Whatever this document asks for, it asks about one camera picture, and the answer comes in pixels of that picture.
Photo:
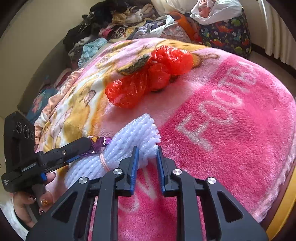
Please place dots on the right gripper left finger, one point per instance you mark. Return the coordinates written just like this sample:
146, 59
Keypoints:
88, 210

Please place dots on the floral pink fabric bag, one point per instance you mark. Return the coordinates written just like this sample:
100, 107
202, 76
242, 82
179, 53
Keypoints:
175, 32

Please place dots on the white foam fruit net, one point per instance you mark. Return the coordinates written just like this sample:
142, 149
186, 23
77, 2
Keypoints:
141, 132

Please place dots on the pink cartoon fleece blanket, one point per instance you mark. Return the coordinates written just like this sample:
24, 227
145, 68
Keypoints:
228, 118

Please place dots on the left hand painted nails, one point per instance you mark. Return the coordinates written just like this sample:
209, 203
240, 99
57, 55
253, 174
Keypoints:
21, 200

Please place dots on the right cream curtain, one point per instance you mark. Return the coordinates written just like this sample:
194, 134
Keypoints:
279, 40

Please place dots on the cream curtain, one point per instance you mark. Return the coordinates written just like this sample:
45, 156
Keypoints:
164, 7
279, 40

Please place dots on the red plastic bag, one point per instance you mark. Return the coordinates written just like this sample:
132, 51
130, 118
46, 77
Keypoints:
164, 63

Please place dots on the dinosaur print laundry basket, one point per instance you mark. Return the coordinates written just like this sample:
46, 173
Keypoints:
231, 35

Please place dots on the green patterned snack wrapper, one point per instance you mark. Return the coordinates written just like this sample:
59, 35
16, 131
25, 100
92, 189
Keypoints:
134, 66

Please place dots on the clothes pile on bed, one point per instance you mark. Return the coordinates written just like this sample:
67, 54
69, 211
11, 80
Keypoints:
115, 21

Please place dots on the grey bed headboard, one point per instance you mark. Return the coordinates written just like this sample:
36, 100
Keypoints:
47, 73

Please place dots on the white plastic bag with clothes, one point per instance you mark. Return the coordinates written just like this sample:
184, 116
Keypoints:
209, 12

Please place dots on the orange bag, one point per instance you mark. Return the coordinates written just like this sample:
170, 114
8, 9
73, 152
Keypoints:
188, 26

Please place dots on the purple snack wrapper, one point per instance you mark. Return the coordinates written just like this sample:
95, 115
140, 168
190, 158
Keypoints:
97, 143

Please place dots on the yellow rimmed black trash bin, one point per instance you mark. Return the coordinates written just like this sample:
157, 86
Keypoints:
284, 210

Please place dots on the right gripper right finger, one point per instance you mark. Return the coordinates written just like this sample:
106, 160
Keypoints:
206, 210

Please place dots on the light blue garment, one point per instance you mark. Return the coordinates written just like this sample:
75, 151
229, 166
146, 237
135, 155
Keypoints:
90, 49

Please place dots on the left cream curtain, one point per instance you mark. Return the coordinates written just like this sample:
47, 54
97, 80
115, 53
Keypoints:
164, 7

